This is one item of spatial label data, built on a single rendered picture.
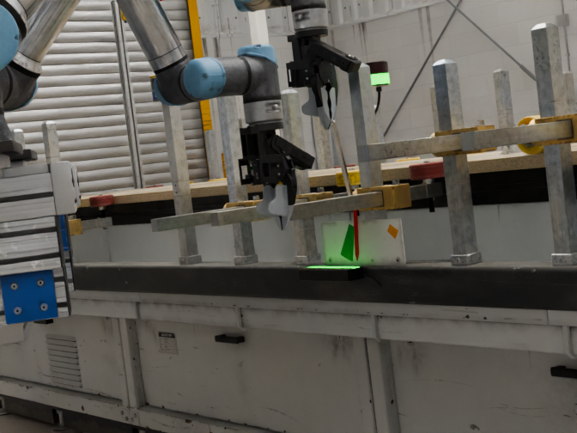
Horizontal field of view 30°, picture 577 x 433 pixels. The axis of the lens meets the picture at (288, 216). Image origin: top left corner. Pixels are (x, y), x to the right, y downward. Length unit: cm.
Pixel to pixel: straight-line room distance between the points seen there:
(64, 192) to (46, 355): 259
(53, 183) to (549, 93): 89
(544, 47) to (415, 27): 997
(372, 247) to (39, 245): 79
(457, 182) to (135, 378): 190
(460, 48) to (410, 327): 928
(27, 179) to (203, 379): 169
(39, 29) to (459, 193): 101
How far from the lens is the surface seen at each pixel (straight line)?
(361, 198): 226
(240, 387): 330
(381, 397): 276
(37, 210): 188
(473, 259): 217
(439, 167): 239
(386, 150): 197
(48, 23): 251
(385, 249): 232
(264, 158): 208
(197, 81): 203
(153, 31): 213
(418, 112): 1195
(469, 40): 1145
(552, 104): 199
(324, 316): 256
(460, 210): 216
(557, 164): 200
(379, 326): 242
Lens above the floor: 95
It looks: 3 degrees down
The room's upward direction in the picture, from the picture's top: 7 degrees counter-clockwise
